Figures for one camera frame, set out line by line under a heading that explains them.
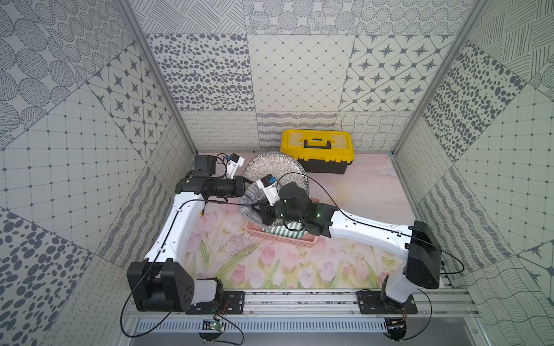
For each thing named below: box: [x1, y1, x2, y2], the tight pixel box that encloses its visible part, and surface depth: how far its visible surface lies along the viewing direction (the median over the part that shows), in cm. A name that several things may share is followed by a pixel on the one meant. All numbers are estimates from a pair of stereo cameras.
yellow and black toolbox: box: [280, 129, 355, 175], surface depth 103 cm
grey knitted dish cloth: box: [238, 181, 265, 227], surface depth 69 cm
